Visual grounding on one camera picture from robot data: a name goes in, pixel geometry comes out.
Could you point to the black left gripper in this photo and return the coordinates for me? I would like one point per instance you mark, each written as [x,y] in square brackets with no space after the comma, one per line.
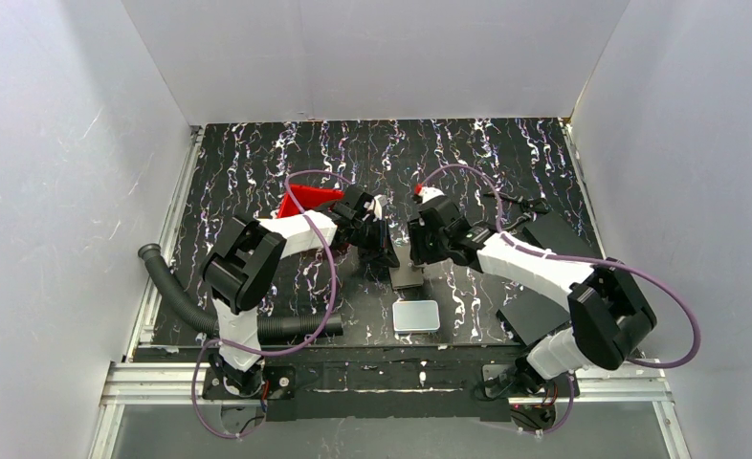
[377,243]

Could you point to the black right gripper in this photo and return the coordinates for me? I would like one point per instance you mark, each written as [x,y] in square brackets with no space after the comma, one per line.
[422,240]

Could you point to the grey leather card holder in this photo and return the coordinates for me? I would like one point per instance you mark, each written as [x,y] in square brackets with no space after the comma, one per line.
[406,277]

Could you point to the red plastic bin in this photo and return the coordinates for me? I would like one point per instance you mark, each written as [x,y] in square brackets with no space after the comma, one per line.
[309,197]

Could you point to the silver metal tin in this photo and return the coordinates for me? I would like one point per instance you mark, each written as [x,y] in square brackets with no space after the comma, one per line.
[415,316]

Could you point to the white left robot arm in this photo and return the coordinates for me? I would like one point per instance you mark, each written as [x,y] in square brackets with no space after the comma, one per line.
[243,261]

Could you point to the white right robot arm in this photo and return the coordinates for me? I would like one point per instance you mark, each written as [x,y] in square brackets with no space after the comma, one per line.
[609,315]

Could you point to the black flat plate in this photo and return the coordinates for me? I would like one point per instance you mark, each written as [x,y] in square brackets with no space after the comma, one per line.
[530,317]
[551,231]

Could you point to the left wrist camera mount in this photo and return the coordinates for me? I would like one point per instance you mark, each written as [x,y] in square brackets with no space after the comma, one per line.
[378,207]

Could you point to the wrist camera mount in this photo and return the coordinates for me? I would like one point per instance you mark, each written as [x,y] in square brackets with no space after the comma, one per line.
[422,194]
[378,207]

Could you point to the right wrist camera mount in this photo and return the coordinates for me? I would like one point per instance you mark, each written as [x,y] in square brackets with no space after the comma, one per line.
[422,194]

